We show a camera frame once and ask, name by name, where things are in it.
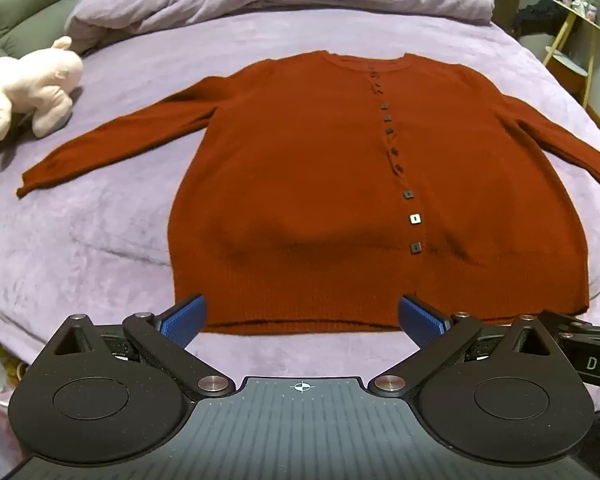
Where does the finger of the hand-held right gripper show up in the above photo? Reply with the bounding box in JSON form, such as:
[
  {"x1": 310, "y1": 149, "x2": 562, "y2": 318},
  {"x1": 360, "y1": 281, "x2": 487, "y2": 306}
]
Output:
[{"x1": 537, "y1": 310, "x2": 600, "y2": 336}]

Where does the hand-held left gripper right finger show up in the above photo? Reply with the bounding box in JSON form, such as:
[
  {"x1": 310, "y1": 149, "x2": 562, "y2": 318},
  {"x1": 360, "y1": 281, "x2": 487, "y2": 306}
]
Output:
[{"x1": 372, "y1": 295, "x2": 556, "y2": 401}]

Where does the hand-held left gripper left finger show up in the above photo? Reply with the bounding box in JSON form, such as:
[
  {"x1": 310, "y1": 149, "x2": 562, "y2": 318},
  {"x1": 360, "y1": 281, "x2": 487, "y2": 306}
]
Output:
[{"x1": 55, "y1": 294, "x2": 233, "y2": 401}]

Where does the rust red knitted cardigan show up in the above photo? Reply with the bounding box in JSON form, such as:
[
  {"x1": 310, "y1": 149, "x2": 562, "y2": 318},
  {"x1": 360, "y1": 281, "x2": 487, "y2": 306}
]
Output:
[{"x1": 16, "y1": 51, "x2": 600, "y2": 337}]

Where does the bed with purple sheet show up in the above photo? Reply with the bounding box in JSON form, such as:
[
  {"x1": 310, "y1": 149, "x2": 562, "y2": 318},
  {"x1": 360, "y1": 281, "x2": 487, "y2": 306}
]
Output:
[{"x1": 0, "y1": 10, "x2": 600, "y2": 413}]

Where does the colourful plastic bag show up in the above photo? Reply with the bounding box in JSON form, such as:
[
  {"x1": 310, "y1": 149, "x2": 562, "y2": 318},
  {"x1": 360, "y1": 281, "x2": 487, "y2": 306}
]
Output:
[{"x1": 0, "y1": 332, "x2": 28, "y2": 466}]

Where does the yellow side table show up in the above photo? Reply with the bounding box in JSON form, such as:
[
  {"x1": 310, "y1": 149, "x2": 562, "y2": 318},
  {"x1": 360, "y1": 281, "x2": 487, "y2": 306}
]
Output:
[{"x1": 542, "y1": 0, "x2": 600, "y2": 111}]

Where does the pink plush toy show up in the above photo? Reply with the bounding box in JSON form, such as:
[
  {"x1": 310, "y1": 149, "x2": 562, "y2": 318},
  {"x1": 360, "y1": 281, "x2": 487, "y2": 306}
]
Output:
[{"x1": 0, "y1": 36, "x2": 85, "y2": 151}]

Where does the black cloth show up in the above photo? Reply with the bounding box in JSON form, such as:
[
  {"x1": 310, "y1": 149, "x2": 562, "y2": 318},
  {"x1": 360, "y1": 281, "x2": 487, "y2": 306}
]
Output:
[{"x1": 510, "y1": 0, "x2": 568, "y2": 38}]

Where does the pink table ornament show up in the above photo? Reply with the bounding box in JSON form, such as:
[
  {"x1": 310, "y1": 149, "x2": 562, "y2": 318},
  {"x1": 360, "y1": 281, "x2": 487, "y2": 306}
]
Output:
[{"x1": 552, "y1": 0, "x2": 598, "y2": 22}]

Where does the grey-green sofa cushion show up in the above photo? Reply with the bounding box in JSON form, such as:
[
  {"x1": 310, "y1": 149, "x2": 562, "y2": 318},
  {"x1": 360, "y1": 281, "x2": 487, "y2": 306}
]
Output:
[{"x1": 0, "y1": 0, "x2": 106, "y2": 61}]

